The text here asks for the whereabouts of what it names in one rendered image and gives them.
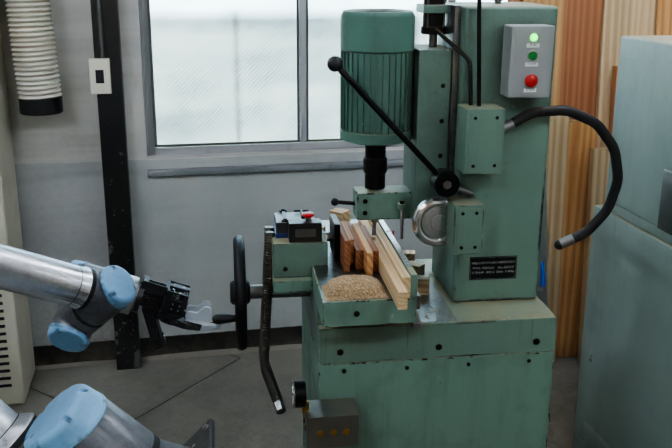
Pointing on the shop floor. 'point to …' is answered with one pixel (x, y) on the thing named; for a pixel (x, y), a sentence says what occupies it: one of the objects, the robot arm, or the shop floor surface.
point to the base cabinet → (439, 398)
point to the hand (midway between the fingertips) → (215, 327)
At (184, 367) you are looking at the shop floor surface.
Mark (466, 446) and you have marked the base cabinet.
